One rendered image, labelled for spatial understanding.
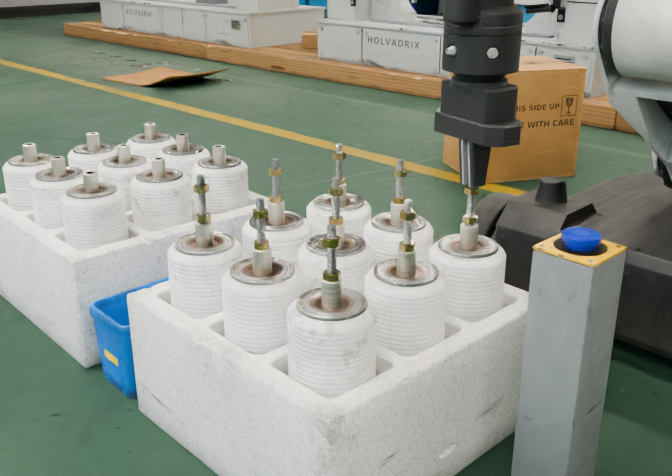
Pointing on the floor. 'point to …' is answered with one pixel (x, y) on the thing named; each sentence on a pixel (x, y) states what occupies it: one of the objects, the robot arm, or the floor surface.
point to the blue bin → (117, 339)
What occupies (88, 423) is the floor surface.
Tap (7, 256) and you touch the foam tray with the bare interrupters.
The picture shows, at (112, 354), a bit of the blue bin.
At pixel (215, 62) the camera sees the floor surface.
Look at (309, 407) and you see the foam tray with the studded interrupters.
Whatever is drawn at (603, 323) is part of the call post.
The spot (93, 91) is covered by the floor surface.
